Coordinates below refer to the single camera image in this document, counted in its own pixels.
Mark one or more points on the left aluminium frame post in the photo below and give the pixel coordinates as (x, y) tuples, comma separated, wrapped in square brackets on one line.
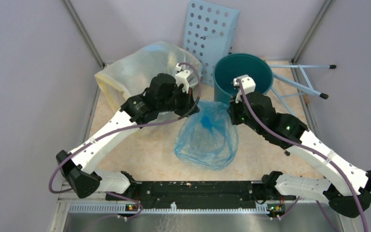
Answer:
[(83, 33)]

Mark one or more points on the white cable duct strip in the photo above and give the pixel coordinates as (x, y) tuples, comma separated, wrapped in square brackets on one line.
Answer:
[(123, 209)]

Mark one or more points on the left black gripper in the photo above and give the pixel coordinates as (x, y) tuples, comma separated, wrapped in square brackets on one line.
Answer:
[(189, 102)]

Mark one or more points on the light blue perforated stool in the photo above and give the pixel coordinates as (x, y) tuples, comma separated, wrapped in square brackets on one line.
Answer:
[(209, 32)]

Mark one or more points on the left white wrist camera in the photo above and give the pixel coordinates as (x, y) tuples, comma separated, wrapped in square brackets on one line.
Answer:
[(182, 77)]

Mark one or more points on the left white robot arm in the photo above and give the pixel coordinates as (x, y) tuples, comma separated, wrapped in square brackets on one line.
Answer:
[(166, 93)]

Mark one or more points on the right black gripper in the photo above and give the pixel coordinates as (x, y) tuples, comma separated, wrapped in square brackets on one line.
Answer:
[(232, 110)]

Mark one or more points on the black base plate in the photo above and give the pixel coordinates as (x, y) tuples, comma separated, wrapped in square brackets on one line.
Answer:
[(203, 194)]

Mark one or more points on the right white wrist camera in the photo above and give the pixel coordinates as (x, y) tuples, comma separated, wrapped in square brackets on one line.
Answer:
[(244, 82)]

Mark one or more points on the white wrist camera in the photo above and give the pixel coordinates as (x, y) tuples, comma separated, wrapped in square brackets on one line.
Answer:
[(182, 77), (244, 82)]

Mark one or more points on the right aluminium frame post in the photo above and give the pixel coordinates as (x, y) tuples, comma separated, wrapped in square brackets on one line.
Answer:
[(312, 30)]

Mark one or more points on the translucent white bag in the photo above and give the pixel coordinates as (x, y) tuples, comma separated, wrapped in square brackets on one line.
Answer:
[(131, 75)]

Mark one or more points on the teal plastic trash bin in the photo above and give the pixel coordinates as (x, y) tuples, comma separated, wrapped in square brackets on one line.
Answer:
[(235, 65)]

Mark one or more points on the blue plastic trash bag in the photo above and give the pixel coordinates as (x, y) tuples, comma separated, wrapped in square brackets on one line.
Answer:
[(208, 139)]

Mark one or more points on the aluminium frame post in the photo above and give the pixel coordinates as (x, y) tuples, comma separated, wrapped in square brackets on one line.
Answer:
[(312, 30), (83, 33)]

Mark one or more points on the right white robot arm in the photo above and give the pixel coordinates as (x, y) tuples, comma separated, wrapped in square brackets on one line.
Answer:
[(340, 178)]

